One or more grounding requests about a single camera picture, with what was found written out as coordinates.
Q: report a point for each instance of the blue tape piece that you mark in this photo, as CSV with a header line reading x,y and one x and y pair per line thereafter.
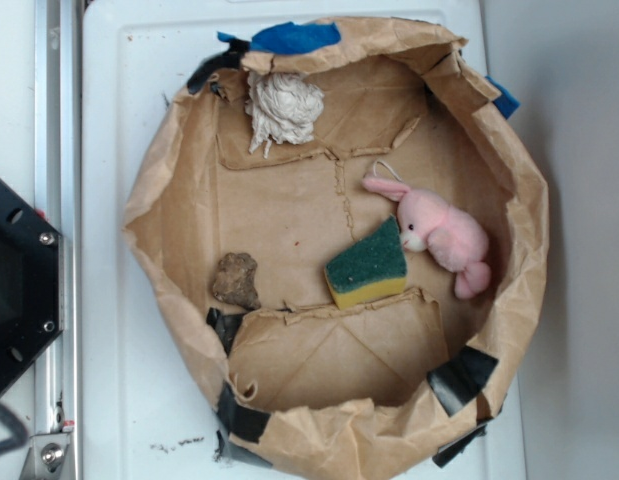
x,y
506,103
291,39

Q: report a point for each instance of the white paper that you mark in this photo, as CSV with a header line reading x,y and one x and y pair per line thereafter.
x,y
283,109

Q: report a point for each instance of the blue tape piece top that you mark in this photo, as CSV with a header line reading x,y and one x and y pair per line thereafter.
x,y
291,39

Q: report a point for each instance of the pink plush bunny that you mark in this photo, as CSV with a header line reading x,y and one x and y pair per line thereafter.
x,y
427,222

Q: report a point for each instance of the brown paper bag tray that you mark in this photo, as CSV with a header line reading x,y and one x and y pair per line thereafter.
x,y
370,391

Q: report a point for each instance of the blue tape piece right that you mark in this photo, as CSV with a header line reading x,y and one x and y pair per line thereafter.
x,y
506,103

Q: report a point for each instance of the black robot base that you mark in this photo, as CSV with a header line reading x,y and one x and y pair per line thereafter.
x,y
29,286

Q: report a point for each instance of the brown rock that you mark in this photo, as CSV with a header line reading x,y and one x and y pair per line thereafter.
x,y
234,281

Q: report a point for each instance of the metal corner bracket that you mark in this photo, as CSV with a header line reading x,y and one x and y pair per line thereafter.
x,y
46,457

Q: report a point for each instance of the green and yellow sponge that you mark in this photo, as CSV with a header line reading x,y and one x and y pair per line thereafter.
x,y
373,268

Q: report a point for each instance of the white plastic board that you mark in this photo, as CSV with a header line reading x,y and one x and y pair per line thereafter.
x,y
142,417

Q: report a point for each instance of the aluminium rail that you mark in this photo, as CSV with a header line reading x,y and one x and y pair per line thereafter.
x,y
57,193

